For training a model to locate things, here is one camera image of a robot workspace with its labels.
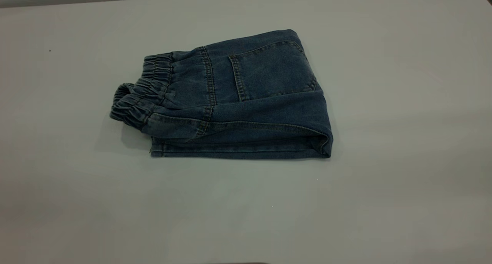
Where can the blue denim jeans shorts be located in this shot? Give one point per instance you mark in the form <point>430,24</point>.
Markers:
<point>250,102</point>

